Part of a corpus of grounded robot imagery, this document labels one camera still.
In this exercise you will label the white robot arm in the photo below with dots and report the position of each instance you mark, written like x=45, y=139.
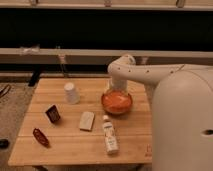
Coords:
x=182, y=111

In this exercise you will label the orange bowl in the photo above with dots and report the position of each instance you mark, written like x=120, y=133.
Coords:
x=116, y=102

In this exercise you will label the beige sponge block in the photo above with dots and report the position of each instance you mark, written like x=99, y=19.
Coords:
x=86, y=121

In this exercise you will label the wooden table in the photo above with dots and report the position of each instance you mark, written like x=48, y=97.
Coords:
x=68, y=145

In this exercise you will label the white plastic bottle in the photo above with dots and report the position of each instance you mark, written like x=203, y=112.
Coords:
x=109, y=135

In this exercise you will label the red chili pepper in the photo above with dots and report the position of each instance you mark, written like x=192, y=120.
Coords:
x=40, y=137

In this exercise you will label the black object on floor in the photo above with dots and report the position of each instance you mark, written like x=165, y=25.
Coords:
x=4, y=143

